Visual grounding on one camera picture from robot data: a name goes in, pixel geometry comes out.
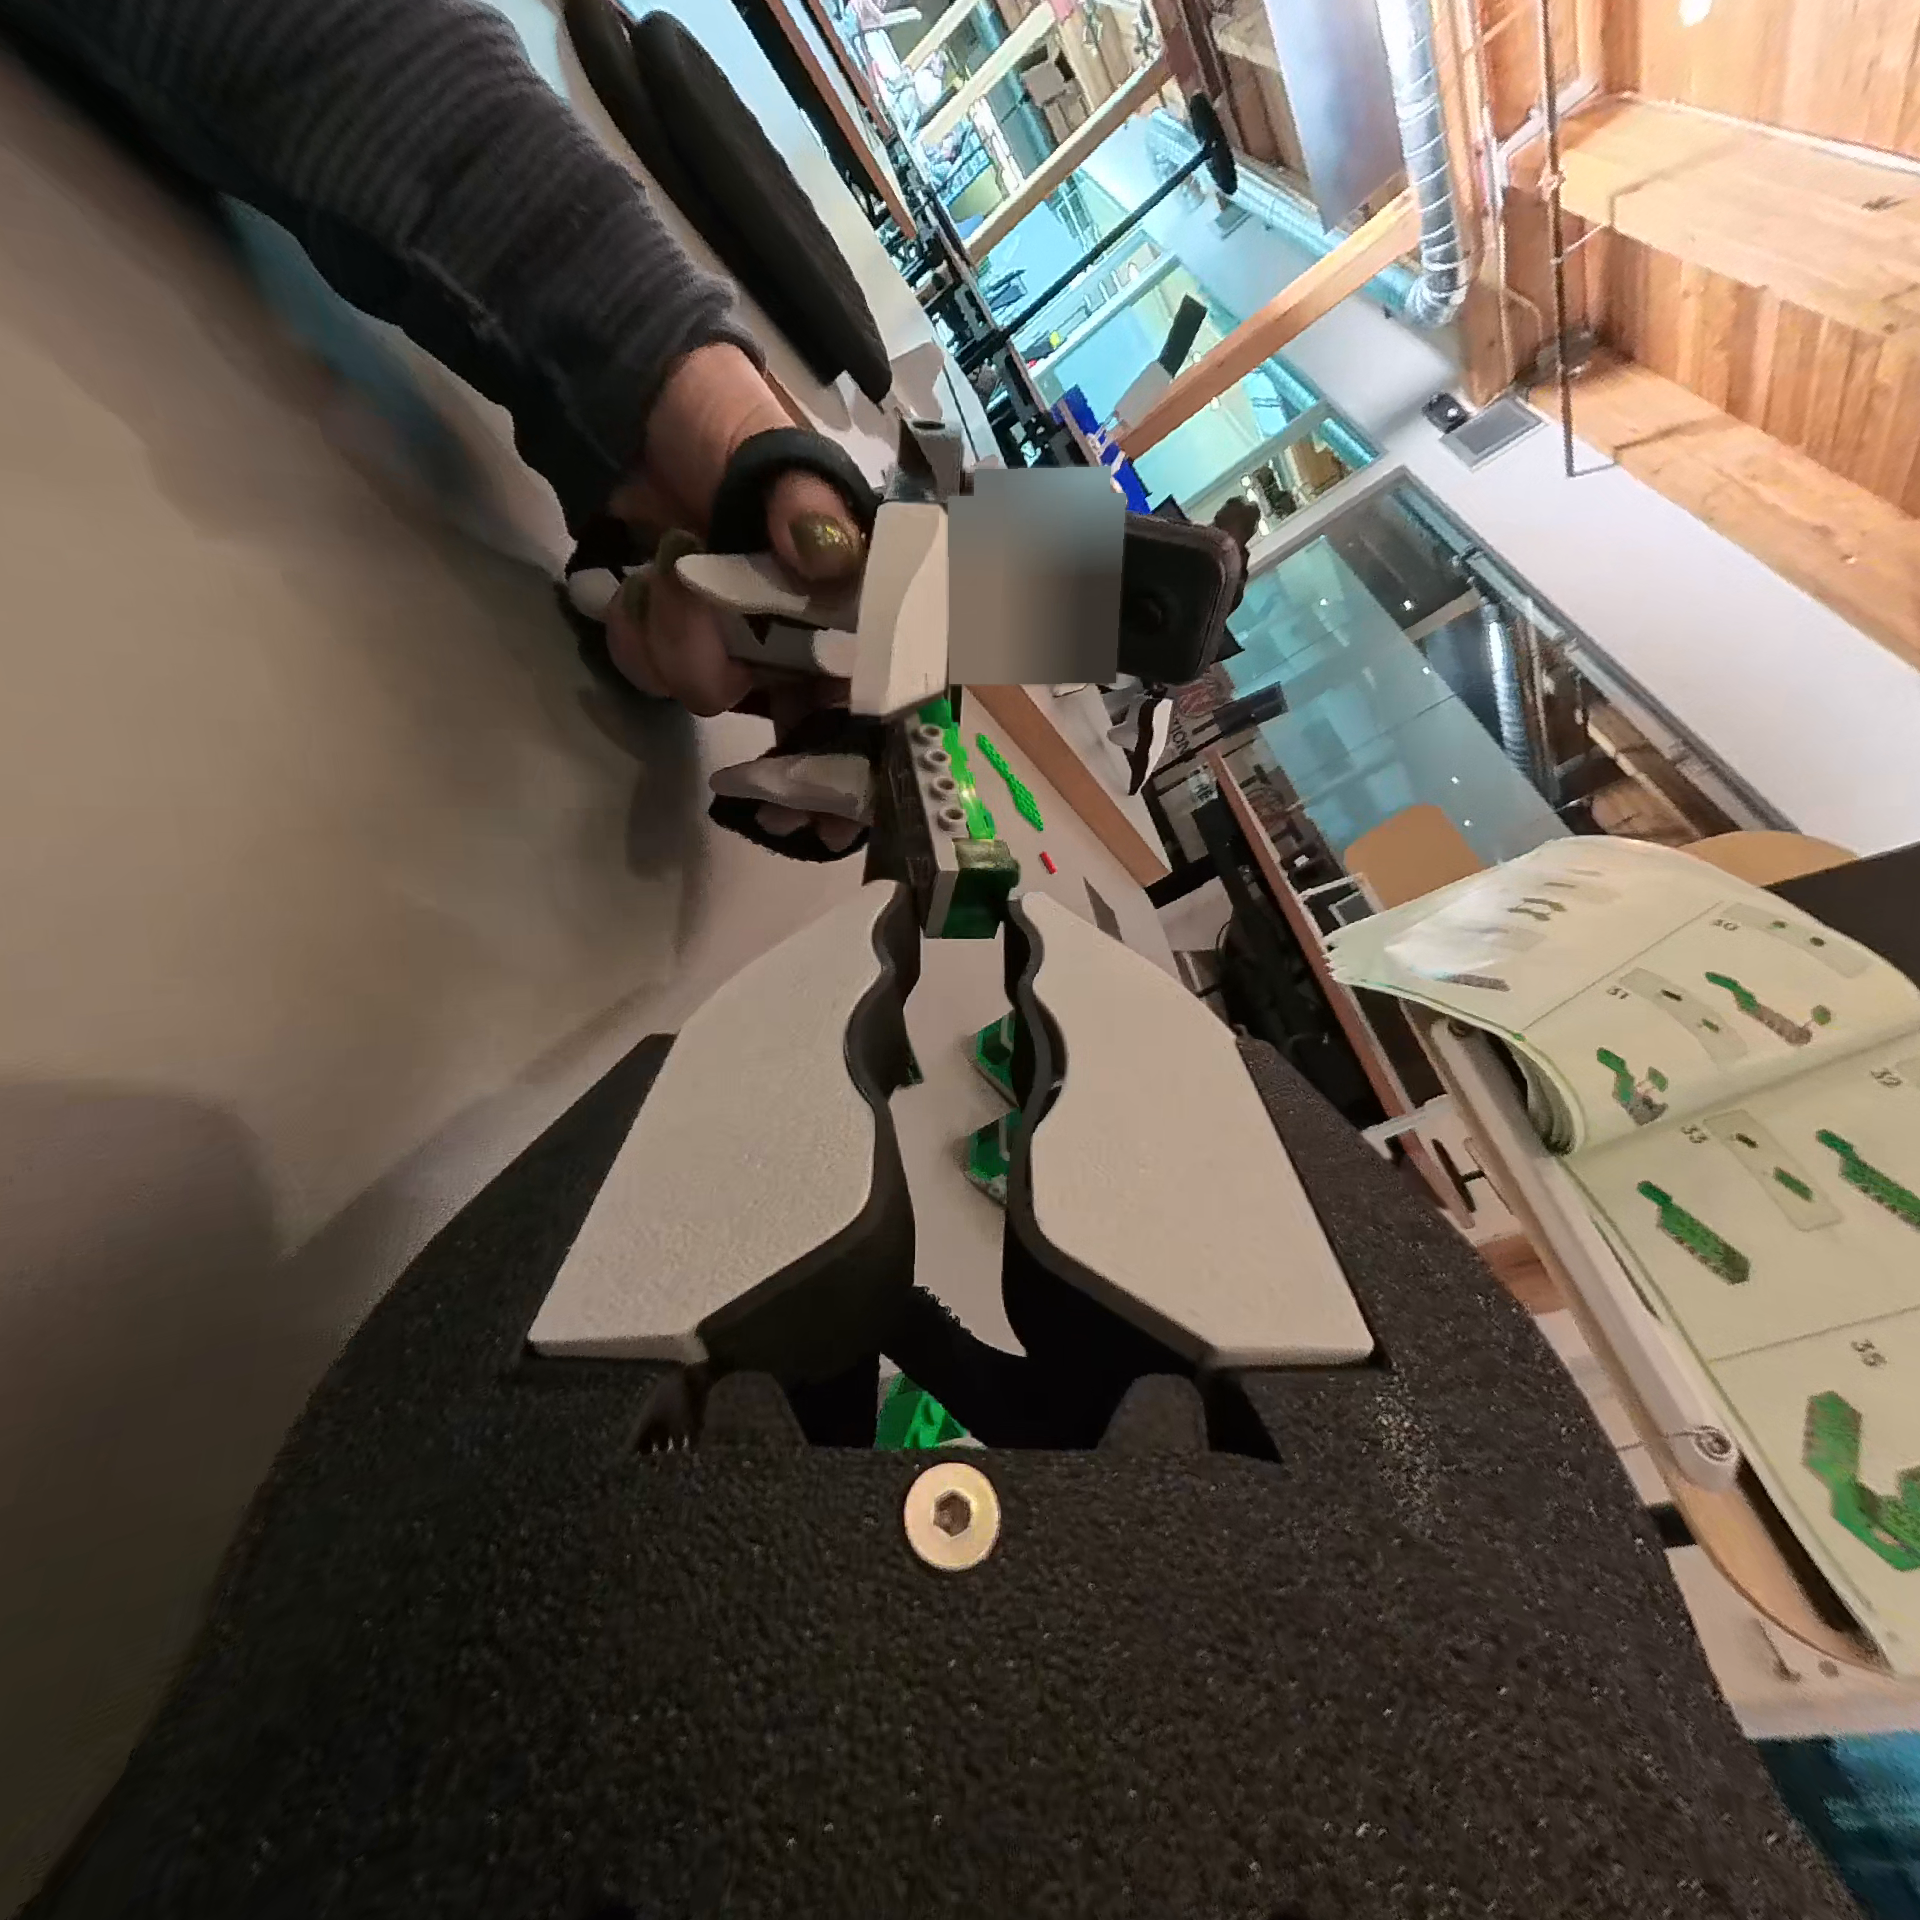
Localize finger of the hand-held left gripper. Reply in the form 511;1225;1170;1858
852;504;910;713
887;504;953;720

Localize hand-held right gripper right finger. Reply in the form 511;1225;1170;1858
996;891;1375;1375

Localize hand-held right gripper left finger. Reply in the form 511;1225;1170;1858
527;883;924;1375

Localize grey and green brick assembly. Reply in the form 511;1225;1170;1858
882;694;1025;944

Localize person's left forearm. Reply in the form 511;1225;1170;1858
0;0;770;505

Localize wooden background desk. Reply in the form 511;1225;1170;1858
1190;751;1465;1220

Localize person's left hand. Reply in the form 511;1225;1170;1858
607;345;882;723

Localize black and white chair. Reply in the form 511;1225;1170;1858
1118;682;1190;799

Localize glass partition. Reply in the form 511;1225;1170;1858
1230;464;1824;906

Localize loose green bricks on table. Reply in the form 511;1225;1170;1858
976;731;1054;833

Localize green brick cluster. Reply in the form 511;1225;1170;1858
872;1367;984;1452

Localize wooden chair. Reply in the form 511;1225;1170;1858
1342;801;1489;912

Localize black oblong cushion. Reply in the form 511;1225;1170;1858
630;7;896;404
562;0;684;227

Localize black pole stand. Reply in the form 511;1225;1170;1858
1018;89;1242;355

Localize pale green instruction booklet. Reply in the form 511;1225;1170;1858
1328;834;1920;1684

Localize blue cloth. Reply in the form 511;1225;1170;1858
1750;1732;1920;1920

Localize corrugated metal duct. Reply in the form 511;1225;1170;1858
1455;612;1538;769
1370;0;1484;328

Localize white wall vent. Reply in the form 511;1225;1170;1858
1439;394;1551;471

